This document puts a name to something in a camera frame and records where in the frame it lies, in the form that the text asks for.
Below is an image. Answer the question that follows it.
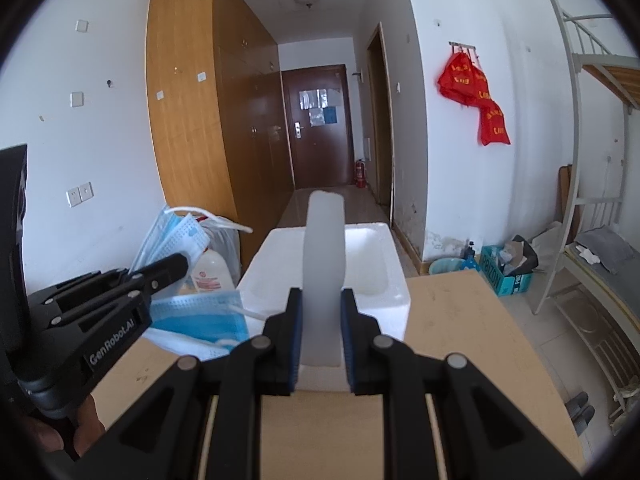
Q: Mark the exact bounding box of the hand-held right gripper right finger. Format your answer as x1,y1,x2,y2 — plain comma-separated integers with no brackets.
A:
340,287,583,480

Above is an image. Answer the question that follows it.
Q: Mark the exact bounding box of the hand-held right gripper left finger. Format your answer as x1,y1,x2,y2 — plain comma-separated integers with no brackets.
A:
77,287,304,480

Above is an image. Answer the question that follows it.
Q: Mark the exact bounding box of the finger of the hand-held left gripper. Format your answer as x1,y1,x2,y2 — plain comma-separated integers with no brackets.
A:
27,252,192,311
42,275,184,332

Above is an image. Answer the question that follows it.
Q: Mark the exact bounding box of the blue face mask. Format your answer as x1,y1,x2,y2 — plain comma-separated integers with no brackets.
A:
147,290,251,346
131,205,253,281

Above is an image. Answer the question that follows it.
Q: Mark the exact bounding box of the translucent white silicone strip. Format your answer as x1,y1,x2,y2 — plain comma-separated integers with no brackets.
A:
301,190,346,368

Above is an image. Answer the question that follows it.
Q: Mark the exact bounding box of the white foam box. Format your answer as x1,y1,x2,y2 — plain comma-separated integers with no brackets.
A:
235,223,412,393

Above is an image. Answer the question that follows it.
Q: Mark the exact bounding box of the person's left hand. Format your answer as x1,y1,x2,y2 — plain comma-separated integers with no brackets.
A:
70,394,107,461

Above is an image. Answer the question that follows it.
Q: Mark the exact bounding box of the white pump lotion bottle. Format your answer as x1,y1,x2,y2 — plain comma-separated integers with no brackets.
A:
190,249,236,295

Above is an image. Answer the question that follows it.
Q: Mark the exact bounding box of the white plastic bag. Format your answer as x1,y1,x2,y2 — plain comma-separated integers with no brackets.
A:
192,212,243,286

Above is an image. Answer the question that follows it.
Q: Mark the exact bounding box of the blue plastic basin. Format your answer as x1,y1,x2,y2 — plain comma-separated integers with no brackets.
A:
429,258,468,276

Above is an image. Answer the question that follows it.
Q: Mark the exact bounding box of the black monitor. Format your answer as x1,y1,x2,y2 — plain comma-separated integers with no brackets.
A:
0,144,28,311

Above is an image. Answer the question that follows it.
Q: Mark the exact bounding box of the wooden wardrobe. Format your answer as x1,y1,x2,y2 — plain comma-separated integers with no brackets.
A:
146,0,295,271

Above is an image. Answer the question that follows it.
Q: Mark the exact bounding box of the blue cardboard box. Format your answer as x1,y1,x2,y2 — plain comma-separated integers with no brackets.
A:
480,245,533,297

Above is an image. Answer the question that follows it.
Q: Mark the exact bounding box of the dark brown entrance door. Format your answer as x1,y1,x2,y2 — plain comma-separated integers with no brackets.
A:
281,64,356,190

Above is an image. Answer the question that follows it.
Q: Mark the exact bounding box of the black bag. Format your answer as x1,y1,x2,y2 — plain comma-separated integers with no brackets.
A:
502,235,540,276

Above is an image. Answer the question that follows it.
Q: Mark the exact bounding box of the brown side door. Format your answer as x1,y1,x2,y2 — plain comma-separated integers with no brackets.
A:
366,22,396,206

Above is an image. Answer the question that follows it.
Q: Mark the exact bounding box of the grey slipper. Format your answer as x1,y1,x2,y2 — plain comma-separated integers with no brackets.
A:
572,405,596,436
565,392,591,417

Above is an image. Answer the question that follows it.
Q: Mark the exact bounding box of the leaning wooden board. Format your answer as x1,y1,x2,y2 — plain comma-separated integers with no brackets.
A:
557,164,583,241

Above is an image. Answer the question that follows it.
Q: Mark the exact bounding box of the red cloth bag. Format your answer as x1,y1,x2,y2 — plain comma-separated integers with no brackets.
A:
477,101,512,147
467,62,494,106
436,51,476,103

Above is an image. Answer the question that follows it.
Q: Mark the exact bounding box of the grey blanket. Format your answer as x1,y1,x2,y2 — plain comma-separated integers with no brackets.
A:
575,226,636,275

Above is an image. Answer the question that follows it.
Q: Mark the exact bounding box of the metal bunk bed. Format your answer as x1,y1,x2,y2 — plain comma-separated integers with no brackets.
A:
530,0,640,436

